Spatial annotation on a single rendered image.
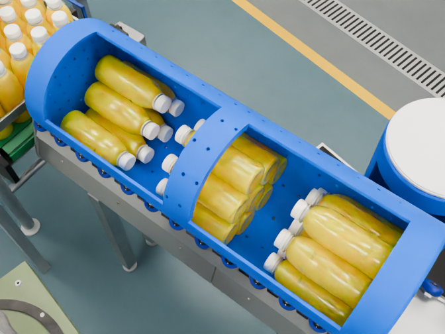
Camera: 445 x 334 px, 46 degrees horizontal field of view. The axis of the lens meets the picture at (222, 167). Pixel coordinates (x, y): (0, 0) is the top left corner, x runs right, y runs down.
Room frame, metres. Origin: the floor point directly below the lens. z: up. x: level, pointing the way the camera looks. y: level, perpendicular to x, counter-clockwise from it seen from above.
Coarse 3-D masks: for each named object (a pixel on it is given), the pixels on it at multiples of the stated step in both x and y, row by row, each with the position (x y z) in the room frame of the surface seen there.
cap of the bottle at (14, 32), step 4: (12, 24) 1.00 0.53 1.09; (4, 28) 0.99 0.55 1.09; (8, 28) 0.99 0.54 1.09; (12, 28) 0.99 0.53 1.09; (16, 28) 0.99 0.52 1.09; (4, 32) 0.97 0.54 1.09; (8, 32) 0.97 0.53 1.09; (12, 32) 0.97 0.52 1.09; (16, 32) 0.97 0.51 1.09; (20, 32) 0.98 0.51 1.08; (8, 36) 0.97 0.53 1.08; (12, 36) 0.97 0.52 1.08; (16, 36) 0.97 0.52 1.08
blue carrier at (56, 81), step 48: (48, 48) 0.79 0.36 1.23; (96, 48) 0.89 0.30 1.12; (144, 48) 0.81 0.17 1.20; (48, 96) 0.76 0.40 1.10; (192, 96) 0.78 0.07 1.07; (192, 144) 0.54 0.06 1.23; (288, 144) 0.54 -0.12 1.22; (144, 192) 0.50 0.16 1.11; (192, 192) 0.46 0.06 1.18; (288, 192) 0.56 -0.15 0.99; (336, 192) 0.53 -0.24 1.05; (384, 192) 0.45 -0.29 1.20; (240, 240) 0.46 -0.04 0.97; (432, 240) 0.34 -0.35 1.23; (384, 288) 0.27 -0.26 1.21
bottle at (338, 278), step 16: (288, 240) 0.39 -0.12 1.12; (304, 240) 0.39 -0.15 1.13; (288, 256) 0.37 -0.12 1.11; (304, 256) 0.36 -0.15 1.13; (320, 256) 0.35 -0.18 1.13; (336, 256) 0.36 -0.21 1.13; (304, 272) 0.33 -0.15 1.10; (320, 272) 0.33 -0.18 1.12; (336, 272) 0.32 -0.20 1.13; (352, 272) 0.32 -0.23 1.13; (336, 288) 0.30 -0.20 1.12; (352, 288) 0.30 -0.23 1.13; (352, 304) 0.27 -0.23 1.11
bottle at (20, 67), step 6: (30, 54) 0.93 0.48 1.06; (12, 60) 0.91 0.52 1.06; (18, 60) 0.90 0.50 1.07; (24, 60) 0.91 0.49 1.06; (30, 60) 0.91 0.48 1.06; (12, 66) 0.90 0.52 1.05; (18, 66) 0.89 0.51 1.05; (24, 66) 0.90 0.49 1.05; (18, 72) 0.89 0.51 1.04; (24, 72) 0.89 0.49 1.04; (18, 78) 0.89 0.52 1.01; (24, 78) 0.89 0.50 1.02; (24, 84) 0.89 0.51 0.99; (24, 90) 0.89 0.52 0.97
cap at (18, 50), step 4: (12, 44) 0.93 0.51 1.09; (16, 44) 0.93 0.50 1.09; (20, 44) 0.93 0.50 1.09; (12, 48) 0.92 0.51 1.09; (16, 48) 0.92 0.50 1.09; (20, 48) 0.92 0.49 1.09; (24, 48) 0.92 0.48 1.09; (12, 52) 0.91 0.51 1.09; (16, 52) 0.91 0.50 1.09; (20, 52) 0.91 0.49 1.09; (24, 52) 0.91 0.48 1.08; (16, 56) 0.90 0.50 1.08; (20, 56) 0.90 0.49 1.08
